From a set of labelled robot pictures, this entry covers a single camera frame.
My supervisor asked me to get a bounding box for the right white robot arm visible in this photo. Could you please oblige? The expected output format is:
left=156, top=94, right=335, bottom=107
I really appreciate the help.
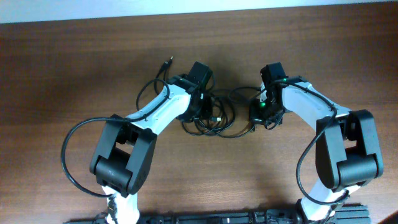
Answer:
left=249, top=63, right=384, bottom=223

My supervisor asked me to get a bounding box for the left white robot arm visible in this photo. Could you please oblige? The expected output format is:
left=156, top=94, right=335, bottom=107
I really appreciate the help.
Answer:
left=90, top=62, right=213, bottom=223

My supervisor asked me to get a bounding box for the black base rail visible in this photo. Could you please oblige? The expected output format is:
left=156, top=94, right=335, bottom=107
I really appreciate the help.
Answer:
left=63, top=203, right=371, bottom=224

